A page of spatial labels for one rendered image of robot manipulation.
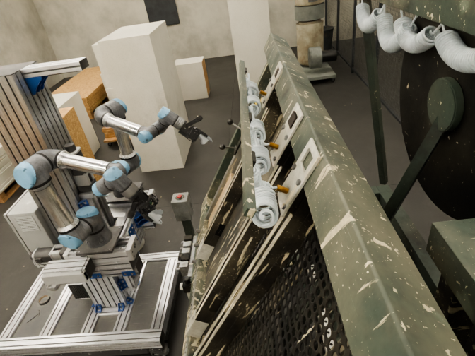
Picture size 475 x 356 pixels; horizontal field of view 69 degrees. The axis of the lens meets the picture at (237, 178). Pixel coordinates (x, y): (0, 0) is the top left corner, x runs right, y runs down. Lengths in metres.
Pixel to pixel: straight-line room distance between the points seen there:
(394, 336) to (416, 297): 0.09
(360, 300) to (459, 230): 0.40
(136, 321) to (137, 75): 2.76
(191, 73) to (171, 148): 2.68
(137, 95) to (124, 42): 0.61
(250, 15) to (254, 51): 0.51
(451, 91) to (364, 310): 0.90
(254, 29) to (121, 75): 2.20
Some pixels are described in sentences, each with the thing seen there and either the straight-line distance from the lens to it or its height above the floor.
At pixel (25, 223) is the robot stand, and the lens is 2.52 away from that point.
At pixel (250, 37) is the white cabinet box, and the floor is 1.28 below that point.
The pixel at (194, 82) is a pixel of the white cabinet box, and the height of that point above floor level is 0.35.
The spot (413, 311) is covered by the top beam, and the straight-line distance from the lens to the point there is 0.54.
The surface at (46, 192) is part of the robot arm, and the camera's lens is 1.95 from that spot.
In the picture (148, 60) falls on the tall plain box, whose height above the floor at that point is 1.48.
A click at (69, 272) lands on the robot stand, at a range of 2.31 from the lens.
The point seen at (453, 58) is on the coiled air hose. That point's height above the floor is 2.04.
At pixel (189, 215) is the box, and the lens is 2.59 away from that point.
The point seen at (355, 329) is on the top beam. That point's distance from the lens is 0.56.
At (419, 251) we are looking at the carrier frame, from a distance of 2.29.
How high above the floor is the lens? 2.37
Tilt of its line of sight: 33 degrees down
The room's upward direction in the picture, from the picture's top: 9 degrees counter-clockwise
